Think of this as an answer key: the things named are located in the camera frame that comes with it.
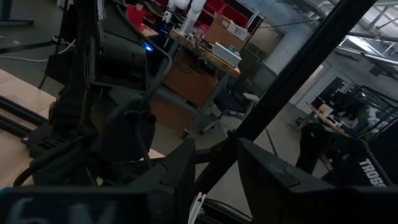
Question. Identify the brown cardboard box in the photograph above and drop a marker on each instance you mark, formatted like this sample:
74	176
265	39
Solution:
220	34

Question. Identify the grey office chair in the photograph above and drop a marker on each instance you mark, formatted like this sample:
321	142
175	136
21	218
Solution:
258	81

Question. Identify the red object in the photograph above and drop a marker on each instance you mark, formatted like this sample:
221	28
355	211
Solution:
135	15

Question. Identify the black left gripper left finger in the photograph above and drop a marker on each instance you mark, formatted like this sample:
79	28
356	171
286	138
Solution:
182	168

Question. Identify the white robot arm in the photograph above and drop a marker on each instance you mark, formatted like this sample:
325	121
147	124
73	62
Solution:
189	18

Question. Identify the wooden workbench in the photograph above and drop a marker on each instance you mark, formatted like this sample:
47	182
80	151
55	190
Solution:
224	65

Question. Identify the wooden desk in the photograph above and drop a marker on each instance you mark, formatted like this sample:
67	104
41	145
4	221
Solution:
323	119

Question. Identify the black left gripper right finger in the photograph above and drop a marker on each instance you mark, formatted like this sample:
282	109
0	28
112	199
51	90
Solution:
264	174

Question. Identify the black equipment box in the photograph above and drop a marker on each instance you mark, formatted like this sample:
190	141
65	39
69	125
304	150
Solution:
124	62

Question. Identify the person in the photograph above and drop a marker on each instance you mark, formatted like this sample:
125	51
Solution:
351	116

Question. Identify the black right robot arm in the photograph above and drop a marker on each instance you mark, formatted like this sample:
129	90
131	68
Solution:
348	166

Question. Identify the black frame upright post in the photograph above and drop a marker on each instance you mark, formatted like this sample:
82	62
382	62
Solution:
298	71

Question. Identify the white device box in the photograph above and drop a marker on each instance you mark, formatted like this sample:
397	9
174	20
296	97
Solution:
227	54

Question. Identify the grey desk foot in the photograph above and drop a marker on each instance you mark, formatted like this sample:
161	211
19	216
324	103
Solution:
15	22

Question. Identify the red storage bins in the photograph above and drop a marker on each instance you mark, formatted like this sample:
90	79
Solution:
230	12

